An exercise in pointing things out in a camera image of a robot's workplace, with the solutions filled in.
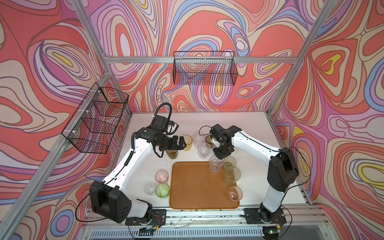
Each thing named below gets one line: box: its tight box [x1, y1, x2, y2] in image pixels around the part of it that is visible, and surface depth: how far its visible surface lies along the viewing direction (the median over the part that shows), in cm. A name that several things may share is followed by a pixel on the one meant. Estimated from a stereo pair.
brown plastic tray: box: [169, 161, 240, 209], surface depth 84 cm
